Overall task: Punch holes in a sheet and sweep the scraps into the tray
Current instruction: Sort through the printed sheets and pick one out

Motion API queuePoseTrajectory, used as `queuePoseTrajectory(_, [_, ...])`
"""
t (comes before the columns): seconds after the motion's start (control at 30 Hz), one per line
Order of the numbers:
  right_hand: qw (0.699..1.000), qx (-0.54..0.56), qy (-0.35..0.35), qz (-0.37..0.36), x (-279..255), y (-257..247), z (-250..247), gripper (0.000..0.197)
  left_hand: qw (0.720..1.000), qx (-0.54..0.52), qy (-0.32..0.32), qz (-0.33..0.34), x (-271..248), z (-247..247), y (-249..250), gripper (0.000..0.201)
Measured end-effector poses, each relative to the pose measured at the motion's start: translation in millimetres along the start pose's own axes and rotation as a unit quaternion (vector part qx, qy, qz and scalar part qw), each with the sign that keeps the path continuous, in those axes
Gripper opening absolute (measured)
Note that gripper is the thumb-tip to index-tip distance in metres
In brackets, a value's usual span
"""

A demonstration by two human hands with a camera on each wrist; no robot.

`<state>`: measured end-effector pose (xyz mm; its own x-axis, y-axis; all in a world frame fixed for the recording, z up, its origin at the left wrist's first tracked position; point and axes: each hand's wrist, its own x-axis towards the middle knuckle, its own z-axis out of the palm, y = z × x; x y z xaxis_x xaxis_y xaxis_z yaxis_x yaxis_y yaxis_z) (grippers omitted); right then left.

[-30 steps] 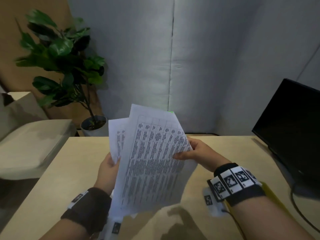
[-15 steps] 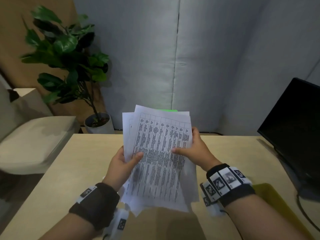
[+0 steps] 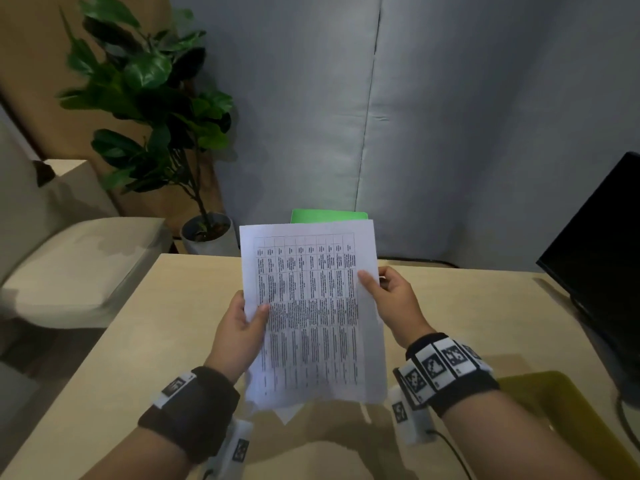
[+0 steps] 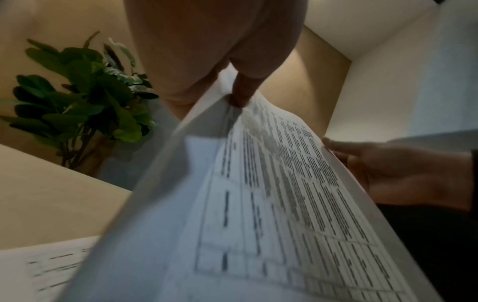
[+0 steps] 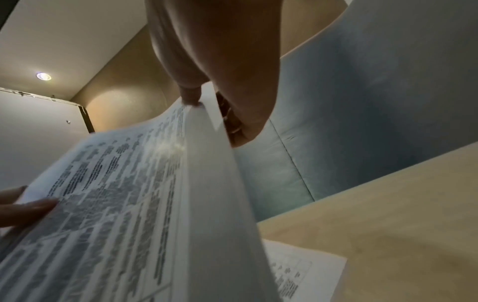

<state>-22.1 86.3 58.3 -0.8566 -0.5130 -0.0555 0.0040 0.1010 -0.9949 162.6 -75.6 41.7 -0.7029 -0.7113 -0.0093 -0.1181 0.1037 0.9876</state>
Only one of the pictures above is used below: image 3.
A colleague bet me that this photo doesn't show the person's right hand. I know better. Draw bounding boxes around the person's right hand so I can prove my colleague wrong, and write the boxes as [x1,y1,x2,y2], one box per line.
[357,266,436,351]

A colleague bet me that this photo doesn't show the white printed paper sheet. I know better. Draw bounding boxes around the white printed paper sheet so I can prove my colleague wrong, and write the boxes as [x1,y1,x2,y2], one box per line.
[247,397,303,425]
[239,219,389,411]

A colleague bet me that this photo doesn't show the beige side table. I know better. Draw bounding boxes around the beige side table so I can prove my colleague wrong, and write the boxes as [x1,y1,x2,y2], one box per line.
[45,158,119,218]

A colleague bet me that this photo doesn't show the person's left hand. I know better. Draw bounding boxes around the person's left hand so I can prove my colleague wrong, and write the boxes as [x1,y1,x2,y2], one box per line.
[205,289,271,383]

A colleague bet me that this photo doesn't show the green stool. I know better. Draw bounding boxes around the green stool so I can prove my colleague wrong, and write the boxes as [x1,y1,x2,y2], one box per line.
[289,208,369,225]

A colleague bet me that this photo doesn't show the person's right forearm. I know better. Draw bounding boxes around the person's right forearm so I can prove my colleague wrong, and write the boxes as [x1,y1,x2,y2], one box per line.
[439,394,609,480]

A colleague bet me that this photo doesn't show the black wristband several markers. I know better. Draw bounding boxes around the black wristband several markers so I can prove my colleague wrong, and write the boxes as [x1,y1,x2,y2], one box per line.
[392,333,501,418]

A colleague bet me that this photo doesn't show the thin black camera cable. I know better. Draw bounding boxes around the thin black camera cable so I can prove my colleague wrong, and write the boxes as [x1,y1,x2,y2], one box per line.
[427,428,473,480]

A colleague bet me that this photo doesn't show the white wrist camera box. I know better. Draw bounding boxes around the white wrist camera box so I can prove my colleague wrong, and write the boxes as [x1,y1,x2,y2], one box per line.
[202,418,255,480]
[389,384,436,445]

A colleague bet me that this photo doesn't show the black monitor cable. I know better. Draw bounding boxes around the black monitor cable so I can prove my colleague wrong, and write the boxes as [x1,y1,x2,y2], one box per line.
[615,394,640,438]

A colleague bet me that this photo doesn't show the green potted plant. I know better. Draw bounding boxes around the green potted plant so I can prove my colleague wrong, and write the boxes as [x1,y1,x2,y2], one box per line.
[56,0,241,257]

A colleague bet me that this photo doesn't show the black monitor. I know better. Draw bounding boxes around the black monitor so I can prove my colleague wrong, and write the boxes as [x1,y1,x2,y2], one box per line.
[535,151,640,408]

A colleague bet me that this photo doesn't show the black wristband single marker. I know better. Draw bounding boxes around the black wristband single marker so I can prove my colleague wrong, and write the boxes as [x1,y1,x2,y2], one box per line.
[137,365,241,465]

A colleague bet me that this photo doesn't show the yellow plastic bin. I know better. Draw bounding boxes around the yellow plastic bin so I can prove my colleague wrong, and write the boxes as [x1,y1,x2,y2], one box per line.
[495,370,640,480]

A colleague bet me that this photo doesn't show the beige armchair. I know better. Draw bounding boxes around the beige armchair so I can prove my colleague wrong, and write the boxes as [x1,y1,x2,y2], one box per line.
[0,119,173,331]

